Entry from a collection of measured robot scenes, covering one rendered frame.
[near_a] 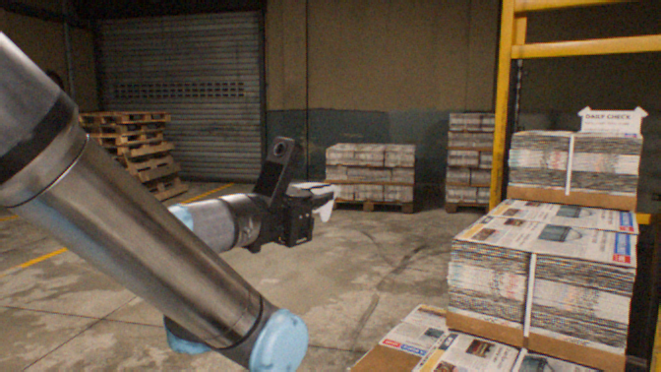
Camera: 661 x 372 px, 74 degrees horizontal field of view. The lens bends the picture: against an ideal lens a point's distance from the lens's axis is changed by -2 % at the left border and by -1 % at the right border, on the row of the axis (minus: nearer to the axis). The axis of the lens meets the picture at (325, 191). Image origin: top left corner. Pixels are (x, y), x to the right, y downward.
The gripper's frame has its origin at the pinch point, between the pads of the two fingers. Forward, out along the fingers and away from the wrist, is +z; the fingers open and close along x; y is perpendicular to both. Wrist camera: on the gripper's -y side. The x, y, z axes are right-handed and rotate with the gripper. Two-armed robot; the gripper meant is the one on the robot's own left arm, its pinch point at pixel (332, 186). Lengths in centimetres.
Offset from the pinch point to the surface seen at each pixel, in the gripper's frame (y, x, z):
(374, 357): 65, -11, 47
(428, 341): 64, -3, 67
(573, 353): 33, 40, 40
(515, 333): 33, 28, 38
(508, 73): -27, -21, 147
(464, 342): 38, 19, 34
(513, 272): 19.2, 24.4, 38.7
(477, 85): -21, -221, 634
